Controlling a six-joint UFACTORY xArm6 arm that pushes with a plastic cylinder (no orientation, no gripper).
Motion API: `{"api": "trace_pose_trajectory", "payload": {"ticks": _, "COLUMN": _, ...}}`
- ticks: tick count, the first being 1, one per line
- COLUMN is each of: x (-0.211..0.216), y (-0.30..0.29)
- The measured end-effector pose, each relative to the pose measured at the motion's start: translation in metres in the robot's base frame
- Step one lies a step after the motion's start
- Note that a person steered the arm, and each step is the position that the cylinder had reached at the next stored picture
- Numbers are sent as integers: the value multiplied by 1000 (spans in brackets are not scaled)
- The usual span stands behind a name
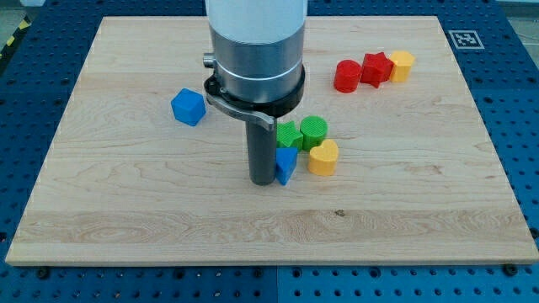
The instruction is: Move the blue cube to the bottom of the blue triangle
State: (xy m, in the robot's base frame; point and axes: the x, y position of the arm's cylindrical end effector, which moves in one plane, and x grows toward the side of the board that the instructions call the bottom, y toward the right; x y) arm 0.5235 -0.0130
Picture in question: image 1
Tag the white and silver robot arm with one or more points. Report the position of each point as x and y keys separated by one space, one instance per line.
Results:
x=256 y=46

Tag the blue triangle block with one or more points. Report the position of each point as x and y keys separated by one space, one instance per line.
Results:
x=286 y=158

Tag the blue cube block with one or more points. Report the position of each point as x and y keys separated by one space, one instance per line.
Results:
x=188 y=107

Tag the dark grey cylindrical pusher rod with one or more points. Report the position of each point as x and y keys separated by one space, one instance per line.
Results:
x=261 y=153

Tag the green star block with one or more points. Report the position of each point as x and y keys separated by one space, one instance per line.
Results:
x=289 y=136

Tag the green cylinder block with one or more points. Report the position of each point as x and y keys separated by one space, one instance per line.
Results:
x=314 y=129

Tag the yellow heart block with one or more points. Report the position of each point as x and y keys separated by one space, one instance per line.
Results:
x=323 y=158

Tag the red cylinder block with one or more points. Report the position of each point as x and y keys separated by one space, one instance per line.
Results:
x=347 y=76

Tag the light wooden board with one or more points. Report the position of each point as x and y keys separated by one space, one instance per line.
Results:
x=125 y=184

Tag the red star block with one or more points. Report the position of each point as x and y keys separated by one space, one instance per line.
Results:
x=376 y=69

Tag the yellow hexagon block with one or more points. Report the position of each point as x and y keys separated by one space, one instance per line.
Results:
x=402 y=64

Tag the white fiducial marker tag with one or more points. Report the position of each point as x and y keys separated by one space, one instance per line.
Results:
x=465 y=39

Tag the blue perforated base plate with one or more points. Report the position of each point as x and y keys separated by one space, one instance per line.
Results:
x=41 y=69

